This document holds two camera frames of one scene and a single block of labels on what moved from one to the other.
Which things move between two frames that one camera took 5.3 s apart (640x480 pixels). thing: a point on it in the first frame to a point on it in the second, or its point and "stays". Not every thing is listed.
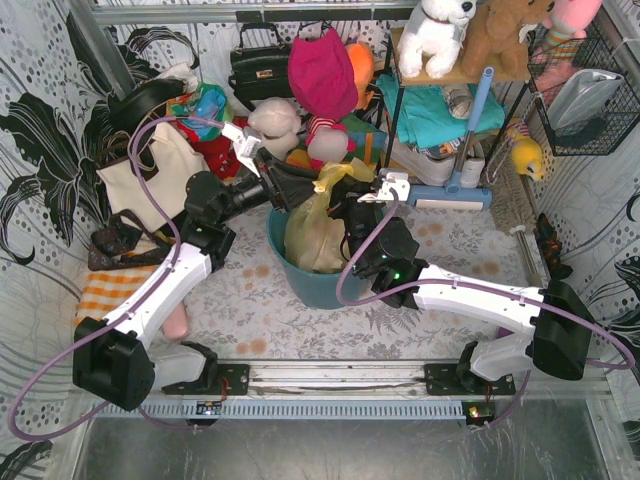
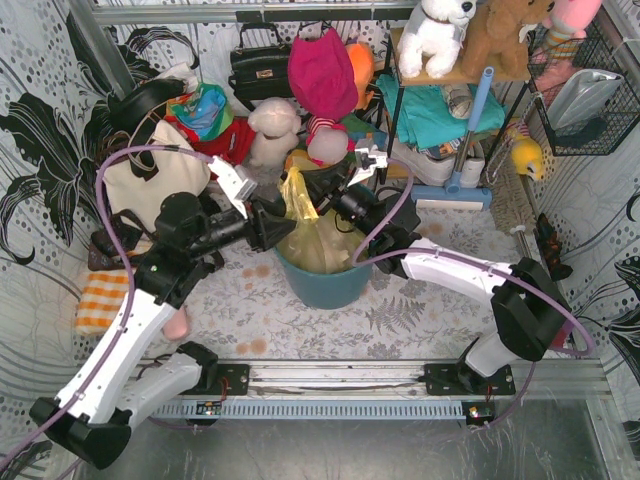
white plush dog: [433, 31] stays
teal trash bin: [318, 290] stays
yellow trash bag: [313, 237] stays
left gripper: [273, 179] to [256, 223]
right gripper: [357, 201] to [323, 189]
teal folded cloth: [423, 117] stays
